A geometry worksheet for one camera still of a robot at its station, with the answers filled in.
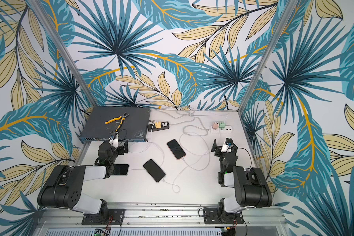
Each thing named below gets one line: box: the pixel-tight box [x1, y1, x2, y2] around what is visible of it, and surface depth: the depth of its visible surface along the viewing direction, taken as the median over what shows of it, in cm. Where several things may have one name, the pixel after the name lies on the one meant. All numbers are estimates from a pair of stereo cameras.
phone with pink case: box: [166, 138, 187, 161], surface depth 100 cm
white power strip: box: [210, 125, 234, 134], surface depth 108 cm
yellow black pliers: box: [104, 112, 130, 129], surface depth 108 cm
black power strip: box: [147, 121, 170, 133], surface depth 109 cm
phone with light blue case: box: [143, 158, 167, 183], surface depth 90 cm
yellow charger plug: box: [154, 121, 162, 129], surface depth 105 cm
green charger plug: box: [218, 121, 226, 129], surface depth 107 cm
